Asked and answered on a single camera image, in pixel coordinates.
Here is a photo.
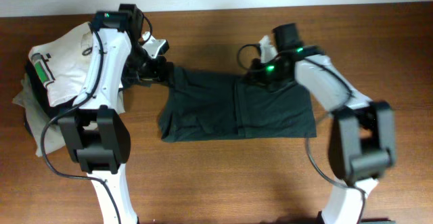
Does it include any black folded garment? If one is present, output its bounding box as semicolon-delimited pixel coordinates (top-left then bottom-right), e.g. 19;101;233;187
24;60;74;118

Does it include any beige folded cloth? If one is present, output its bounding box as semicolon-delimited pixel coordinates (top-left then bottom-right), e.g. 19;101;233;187
12;73;126;158

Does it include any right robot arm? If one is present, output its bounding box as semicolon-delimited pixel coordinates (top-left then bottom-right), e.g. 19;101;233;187
247;35;396;223

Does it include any dark green t-shirt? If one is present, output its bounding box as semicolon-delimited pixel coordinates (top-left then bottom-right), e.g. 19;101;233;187
158;67;317;143

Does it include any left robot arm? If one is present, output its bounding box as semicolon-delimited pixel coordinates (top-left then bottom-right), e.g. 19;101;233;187
57;5;173;223

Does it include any white folded t-shirt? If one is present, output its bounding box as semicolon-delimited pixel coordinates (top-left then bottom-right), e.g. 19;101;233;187
28;22;93;107

